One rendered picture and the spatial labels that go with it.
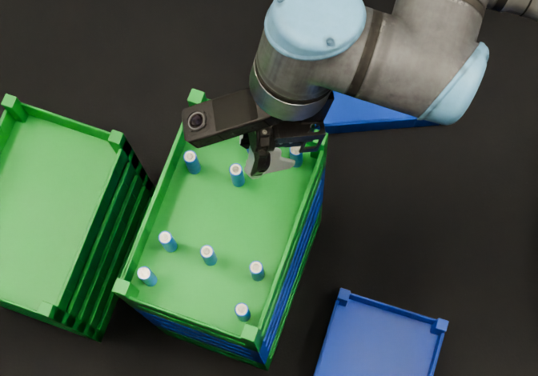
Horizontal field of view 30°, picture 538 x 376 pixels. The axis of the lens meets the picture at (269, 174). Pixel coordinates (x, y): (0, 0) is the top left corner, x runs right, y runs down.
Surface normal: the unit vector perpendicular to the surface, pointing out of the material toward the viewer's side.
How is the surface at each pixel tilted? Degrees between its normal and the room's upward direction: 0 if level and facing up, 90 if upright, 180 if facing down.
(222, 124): 21
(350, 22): 10
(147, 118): 0
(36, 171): 0
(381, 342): 0
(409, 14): 35
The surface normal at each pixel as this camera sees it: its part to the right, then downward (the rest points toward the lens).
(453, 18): 0.26, -0.11
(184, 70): -0.04, -0.25
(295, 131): 0.16, -0.37
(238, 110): -0.39, -0.29
